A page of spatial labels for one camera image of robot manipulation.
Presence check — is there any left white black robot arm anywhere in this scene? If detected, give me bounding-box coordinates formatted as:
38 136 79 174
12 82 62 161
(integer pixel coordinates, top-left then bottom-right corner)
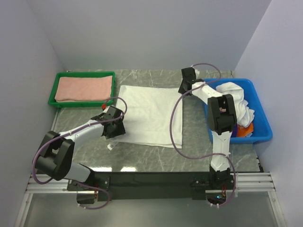
32 106 126 190

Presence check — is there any pink towel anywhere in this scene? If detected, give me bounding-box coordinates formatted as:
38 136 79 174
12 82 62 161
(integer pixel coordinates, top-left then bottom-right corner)
54 76 112 102

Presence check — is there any white crumpled towel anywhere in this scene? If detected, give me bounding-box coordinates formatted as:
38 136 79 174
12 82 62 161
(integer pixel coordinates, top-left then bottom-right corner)
216 82 255 128

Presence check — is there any aluminium frame rail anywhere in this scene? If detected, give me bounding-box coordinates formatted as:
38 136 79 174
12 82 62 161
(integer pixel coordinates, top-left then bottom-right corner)
15 172 286 227

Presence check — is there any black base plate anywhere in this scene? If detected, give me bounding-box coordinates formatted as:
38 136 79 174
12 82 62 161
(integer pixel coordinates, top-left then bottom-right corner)
66 172 240 202

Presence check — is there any purple towel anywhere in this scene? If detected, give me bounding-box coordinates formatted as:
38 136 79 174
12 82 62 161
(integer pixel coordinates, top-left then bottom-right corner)
231 124 238 138

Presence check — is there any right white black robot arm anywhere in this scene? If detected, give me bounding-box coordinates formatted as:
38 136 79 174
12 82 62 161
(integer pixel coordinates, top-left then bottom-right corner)
178 67 237 189

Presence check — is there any orange towel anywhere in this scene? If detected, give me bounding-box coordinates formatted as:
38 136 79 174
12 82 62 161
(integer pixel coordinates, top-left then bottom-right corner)
236 122 254 138

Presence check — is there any large white waffle towel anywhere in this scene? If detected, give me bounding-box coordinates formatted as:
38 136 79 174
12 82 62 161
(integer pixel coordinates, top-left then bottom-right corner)
111 85 181 148

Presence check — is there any green plastic tray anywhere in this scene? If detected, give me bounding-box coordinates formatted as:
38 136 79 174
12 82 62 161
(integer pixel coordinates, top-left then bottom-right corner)
48 71 115 108

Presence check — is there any blue plastic bin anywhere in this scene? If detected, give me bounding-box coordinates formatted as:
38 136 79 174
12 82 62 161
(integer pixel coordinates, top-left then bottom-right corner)
205 78 273 144

